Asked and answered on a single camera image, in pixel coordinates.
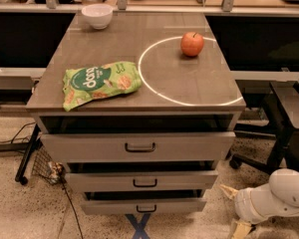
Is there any grey top drawer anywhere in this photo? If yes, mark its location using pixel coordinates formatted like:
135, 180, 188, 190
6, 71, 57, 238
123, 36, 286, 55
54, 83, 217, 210
41, 131, 235, 163

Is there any green snack chip bag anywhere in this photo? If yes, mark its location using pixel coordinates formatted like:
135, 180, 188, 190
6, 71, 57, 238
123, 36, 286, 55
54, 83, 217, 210
63, 61, 142, 112

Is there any red apple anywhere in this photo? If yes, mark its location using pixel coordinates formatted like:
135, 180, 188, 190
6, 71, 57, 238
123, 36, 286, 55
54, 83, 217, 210
180, 32, 204, 57

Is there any black wire basket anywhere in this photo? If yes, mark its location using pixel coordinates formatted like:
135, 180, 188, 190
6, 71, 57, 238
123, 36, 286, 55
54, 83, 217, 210
32, 146, 65, 185

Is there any white ceramic bowl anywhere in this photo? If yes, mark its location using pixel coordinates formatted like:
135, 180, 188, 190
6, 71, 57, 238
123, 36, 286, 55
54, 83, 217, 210
82, 4, 113, 30

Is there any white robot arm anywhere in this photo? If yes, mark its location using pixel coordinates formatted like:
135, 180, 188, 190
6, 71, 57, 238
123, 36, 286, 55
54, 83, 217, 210
219, 168, 299, 239

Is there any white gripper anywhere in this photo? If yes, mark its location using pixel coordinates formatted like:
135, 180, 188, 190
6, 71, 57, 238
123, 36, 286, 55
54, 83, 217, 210
219, 184, 276, 239

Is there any black office chair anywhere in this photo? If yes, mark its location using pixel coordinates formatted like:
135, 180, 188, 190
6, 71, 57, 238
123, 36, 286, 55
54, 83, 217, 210
229, 80, 299, 174

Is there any grey drawer cabinet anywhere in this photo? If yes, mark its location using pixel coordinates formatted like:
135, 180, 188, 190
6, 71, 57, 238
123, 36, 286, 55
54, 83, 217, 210
25, 11, 247, 171

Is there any grey bottom drawer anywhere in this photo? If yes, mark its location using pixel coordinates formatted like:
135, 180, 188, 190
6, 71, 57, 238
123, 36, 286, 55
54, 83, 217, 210
81, 198, 206, 215

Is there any blue tape cross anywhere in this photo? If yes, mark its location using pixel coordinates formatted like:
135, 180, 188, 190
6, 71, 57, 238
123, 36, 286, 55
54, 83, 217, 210
126, 214, 150, 239

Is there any black floor cable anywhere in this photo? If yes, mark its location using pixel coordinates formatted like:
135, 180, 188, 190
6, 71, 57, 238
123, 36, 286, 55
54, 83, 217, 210
61, 182, 85, 239

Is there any grey drawer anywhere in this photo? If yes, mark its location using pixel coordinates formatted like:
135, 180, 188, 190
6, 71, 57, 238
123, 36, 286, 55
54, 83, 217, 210
41, 131, 235, 163
81, 198, 206, 215
65, 170, 218, 192

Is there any black table leg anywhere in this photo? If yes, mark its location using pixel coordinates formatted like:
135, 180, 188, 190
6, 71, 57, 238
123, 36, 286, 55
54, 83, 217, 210
15, 125, 40, 185

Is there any grey middle drawer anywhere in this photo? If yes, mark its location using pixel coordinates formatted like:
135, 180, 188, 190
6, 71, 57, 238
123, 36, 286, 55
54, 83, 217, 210
65, 170, 218, 192

